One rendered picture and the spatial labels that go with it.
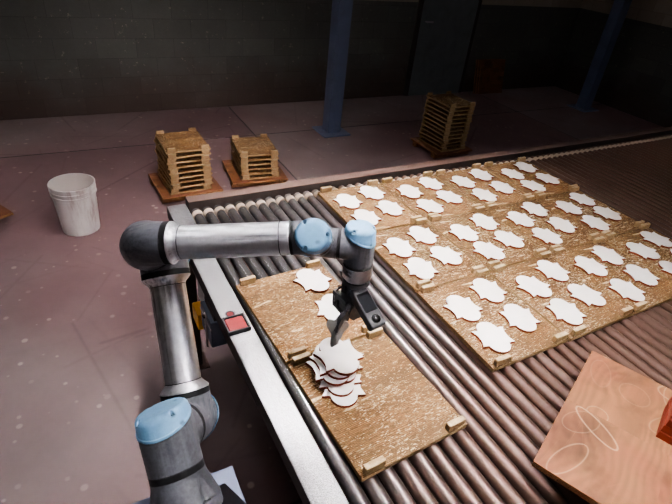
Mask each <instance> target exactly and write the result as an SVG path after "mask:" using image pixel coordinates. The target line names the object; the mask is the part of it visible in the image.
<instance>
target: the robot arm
mask: <svg viewBox="0 0 672 504"><path fill-rule="evenodd" d="M375 246H376V228H375V226H374V225H373V224H372V223H370V222H369V221H366V220H361V219H357V220H352V221H349V222H348V223H347V224H346V227H345V228H331V227H329V226H328V224H327V223H325V222H324V221H323V220H321V219H318V218H308V219H305V220H301V221H275V222H250V223H225V224H200V225H177V224H176V223H175V222H174V221H150V220H142V221H137V222H135V223H133V224H131V225H130V226H128V227H127V228H126V229H125V230H124V232H123V233H122V235H121V238H120V242H119V248H120V253H121V255H122V257H123V259H124V260H125V261H126V262H127V263H128V264H129V265H130V266H132V267H134V268H136V269H139V270H140V276H141V282H142V283H143V284H145V285H146V286H147V287H149V289H150V295H151V301H152V308H153V314H154V320H155V326H156V332H157V338H158V344H159V350H160V356H161V363H162V369H163V375H164V381H165V387H164V389H163V390H162V392H161V393H160V400H161V402H160V403H157V404H155V405H153V406H152V407H150V408H148V409H146V410H144V411H143V412H142V413H140V414H139V415H138V416H137V418H136V420H135V430H136V439H137V441H138V443H139V447H140V450H141V454H142V458H143V462H144V466H145V469H146V473H147V477H148V481H149V484H150V489H151V494H150V504H222V502H223V495H222V491H221V488H220V487H219V485H218V484H217V482H216V481H215V479H214V478H213V476H212V475H211V473H210V472H209V470H208V469H207V467H206V465H205V461H204V458H203V454H202V450H201V446H200V443H201V442H202V441H203V440H204V439H206V438H207V437H208V436H209V435H210V434H211V433H212V431H213V430H214V428H215V426H216V424H217V421H218V418H219V406H218V403H217V401H216V399H215V398H214V396H213V395H211V392H210V387H209V382H207V381H206V380H204V379H203V378H202V377H201V372H200V366H199V360H198V354H197V348H196V342H195V336H194V330H193V324H192V318H191V312H190V306H189V300H188V294H187V288H186V280H187V279H188V277H189V276H190V275H191V274H190V267H189V261H190V259H204V258H228V257H253V256H277V255H303V256H306V257H310V256H312V257H322V258H333V259H343V269H341V270H340V272H339V274H340V275H341V276H342V284H339V285H341V286H339V285H338V288H336V289H334V290H333V299H332V305H333V306H334V307H335V308H336V309H337V310H338V311H339V313H340V315H338V317H337V318H336V319H335V320H332V319H329V320H328V321H327V323H326V326H327V328H328V330H329V332H330V334H331V339H330V346H331V347H334V346H335V345H337V344H338V342H339V340H340V338H341V337H342V335H343V333H344V331H345V330H347V328H348V327H349V323H348V320H349V318H350V319H351V320H353V321H355V319H357V318H360V317H361V318H362V320H363V322H364V323H365V325H366V327H367V329H368V331H373V330H375V329H378V328H380V327H382V326H384V325H385V323H386V321H385V319H384V317H383V315H382V314H381V312H380V310H379V309H378V307H377V305H376V303H375V302H374V300H373V298H372V296H371V295H370V293H369V291H368V289H367V287H368V286H369V284H370V280H371V277H372V270H373V259H374V251H375ZM339 289H341V290H339ZM334 296H335V298H334Z"/></svg>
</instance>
